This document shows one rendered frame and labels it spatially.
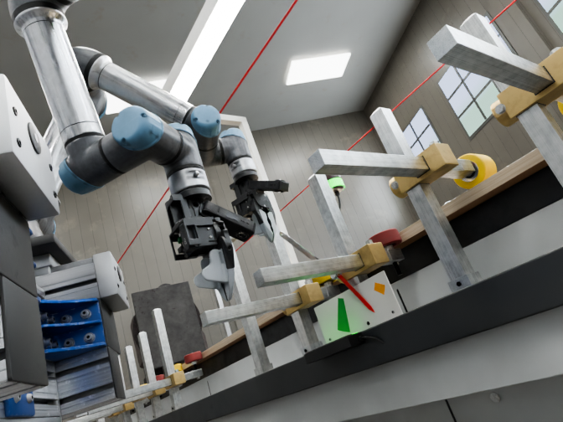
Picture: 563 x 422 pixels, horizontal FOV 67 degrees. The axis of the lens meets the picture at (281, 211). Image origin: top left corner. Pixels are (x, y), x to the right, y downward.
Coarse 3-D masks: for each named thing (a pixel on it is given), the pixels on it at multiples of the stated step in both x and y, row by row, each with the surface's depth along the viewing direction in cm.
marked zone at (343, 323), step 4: (340, 300) 104; (340, 304) 104; (340, 308) 104; (344, 308) 103; (340, 312) 104; (344, 312) 103; (340, 316) 104; (344, 316) 103; (340, 320) 104; (344, 320) 103; (340, 324) 104; (344, 324) 103; (348, 324) 102; (340, 328) 104; (344, 328) 103; (348, 328) 102
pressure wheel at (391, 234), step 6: (378, 234) 106; (384, 234) 106; (390, 234) 106; (396, 234) 106; (372, 240) 107; (378, 240) 106; (384, 240) 105; (390, 240) 105; (396, 240) 105; (384, 246) 106; (390, 246) 107; (396, 264) 106; (396, 270) 106
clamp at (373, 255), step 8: (360, 248) 98; (368, 248) 97; (376, 248) 98; (360, 256) 98; (368, 256) 97; (376, 256) 96; (384, 256) 98; (368, 264) 97; (376, 264) 96; (384, 264) 99; (352, 272) 101; (360, 272) 99; (368, 272) 102
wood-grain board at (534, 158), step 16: (528, 160) 86; (544, 160) 84; (496, 176) 91; (512, 176) 88; (528, 176) 91; (480, 192) 93; (496, 192) 94; (448, 208) 99; (464, 208) 98; (416, 224) 106; (256, 320) 162; (272, 320) 159; (240, 336) 171; (208, 352) 193
